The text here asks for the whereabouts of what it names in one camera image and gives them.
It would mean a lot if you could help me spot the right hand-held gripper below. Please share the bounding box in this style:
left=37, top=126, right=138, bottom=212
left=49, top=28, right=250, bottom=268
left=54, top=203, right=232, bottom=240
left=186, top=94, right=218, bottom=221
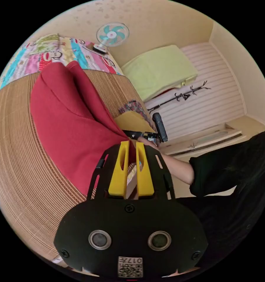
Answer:
left=122, top=130, right=160, bottom=144

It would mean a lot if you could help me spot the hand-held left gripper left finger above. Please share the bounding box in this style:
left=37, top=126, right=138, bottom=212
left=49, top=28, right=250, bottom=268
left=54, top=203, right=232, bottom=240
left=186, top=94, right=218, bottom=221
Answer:
left=108, top=141, right=130, bottom=197

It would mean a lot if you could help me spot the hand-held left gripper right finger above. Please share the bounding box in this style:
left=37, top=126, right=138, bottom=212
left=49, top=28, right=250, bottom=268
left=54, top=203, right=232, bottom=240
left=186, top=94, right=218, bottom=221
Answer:
left=135, top=142, right=155, bottom=197

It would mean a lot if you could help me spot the red long sleeve shirt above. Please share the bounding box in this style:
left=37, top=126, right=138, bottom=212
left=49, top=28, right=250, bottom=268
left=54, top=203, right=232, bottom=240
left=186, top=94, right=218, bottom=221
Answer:
left=30, top=60, right=138, bottom=197

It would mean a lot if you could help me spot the person's right forearm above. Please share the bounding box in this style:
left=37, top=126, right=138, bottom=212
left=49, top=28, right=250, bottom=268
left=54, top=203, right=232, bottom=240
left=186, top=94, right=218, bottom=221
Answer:
left=160, top=154, right=195, bottom=185

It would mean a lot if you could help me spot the person's right hand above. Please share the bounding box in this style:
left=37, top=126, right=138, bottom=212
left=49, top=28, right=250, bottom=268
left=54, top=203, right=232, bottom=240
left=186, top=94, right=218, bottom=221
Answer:
left=137, top=136, right=162, bottom=155

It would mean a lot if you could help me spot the black coat rack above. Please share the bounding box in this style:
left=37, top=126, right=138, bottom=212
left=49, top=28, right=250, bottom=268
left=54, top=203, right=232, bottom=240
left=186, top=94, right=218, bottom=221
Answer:
left=146, top=80, right=212, bottom=112

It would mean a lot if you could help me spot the person's body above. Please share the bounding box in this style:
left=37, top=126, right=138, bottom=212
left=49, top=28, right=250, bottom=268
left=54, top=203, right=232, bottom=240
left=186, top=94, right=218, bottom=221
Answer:
left=174, top=127, right=265, bottom=268

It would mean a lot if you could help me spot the bed with woven mat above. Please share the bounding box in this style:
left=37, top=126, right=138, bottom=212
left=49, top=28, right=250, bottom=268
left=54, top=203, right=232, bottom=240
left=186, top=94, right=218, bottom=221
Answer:
left=0, top=33, right=160, bottom=266

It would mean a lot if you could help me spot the white fan with teal blades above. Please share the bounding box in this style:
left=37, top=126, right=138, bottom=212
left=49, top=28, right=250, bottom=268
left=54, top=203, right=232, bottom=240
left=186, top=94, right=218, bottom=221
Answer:
left=92, top=21, right=130, bottom=55

